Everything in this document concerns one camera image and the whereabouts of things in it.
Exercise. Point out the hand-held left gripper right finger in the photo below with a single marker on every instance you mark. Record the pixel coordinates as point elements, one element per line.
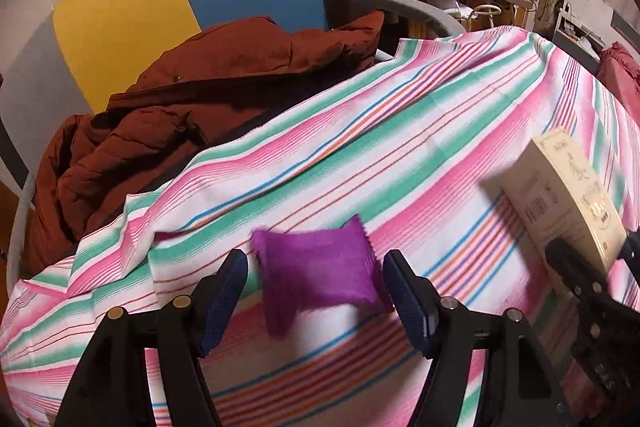
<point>410,307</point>

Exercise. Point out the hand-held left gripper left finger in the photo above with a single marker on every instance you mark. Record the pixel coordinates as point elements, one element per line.
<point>225,307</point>

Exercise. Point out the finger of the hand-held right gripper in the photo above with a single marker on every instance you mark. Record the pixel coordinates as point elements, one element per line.
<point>632,249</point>
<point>570,264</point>

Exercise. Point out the beige box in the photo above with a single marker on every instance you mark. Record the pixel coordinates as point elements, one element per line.
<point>560,197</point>

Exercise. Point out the purple packet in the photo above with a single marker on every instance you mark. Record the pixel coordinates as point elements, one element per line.
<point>320,272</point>

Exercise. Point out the striped tablecloth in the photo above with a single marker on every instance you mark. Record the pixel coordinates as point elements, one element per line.
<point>400,132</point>

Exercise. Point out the pink red cloth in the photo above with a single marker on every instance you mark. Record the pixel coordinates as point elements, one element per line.
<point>620,67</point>

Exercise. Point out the rust brown jacket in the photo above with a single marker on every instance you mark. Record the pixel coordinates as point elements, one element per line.
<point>175,107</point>

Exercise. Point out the white printer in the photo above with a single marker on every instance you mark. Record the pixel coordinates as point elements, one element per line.
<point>575,27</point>

